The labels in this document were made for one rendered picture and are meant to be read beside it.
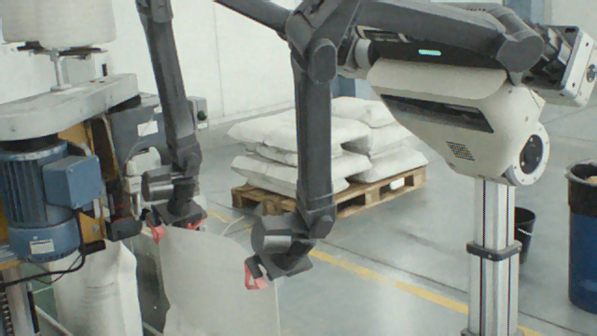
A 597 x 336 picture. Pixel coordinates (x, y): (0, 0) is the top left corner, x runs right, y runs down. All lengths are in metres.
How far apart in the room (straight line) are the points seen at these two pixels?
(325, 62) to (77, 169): 0.65
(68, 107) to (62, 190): 0.18
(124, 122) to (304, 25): 0.86
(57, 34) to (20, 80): 3.07
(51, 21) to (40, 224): 0.43
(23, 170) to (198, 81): 5.28
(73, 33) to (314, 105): 0.62
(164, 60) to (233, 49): 5.43
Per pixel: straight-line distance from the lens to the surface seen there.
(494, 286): 1.90
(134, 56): 5.75
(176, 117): 1.62
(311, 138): 1.21
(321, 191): 1.29
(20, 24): 1.84
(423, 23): 1.17
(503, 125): 1.55
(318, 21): 1.07
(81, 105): 1.65
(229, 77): 6.98
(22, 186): 1.60
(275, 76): 7.33
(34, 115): 1.53
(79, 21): 1.58
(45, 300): 3.23
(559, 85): 1.38
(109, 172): 1.89
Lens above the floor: 1.67
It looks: 16 degrees down
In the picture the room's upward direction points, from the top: 4 degrees counter-clockwise
